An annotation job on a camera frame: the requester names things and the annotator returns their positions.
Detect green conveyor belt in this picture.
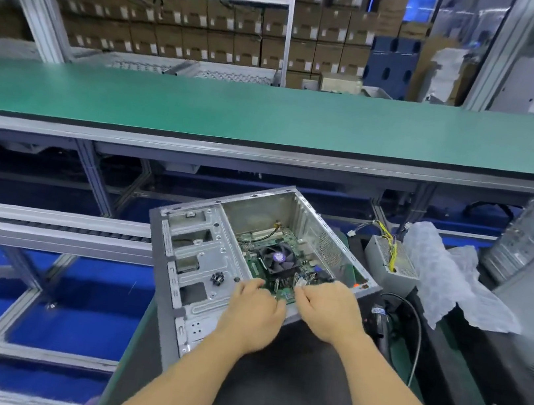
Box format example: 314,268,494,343
0,34,534,197

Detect grey power supply unit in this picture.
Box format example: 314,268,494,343
344,217,430,302

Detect person's right hand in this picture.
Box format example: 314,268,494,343
285,275,376,353

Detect black and silver computer case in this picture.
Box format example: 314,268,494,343
127,165,396,402

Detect stack of cardboard boxes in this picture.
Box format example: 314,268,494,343
30,0,409,102

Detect black electric screwdriver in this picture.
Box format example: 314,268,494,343
364,306,400,362

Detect metal heatsink cooler fan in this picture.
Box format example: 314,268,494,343
258,240,308,284

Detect green motherboard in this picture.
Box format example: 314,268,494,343
232,218,336,304

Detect aluminium roller conveyor rail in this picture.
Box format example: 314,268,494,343
0,201,160,270

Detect person's left forearm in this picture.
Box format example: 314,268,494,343
107,316,269,405

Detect person's left hand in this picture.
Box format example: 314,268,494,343
211,273,293,364

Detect white bubble wrap bag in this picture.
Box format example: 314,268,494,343
391,218,534,343

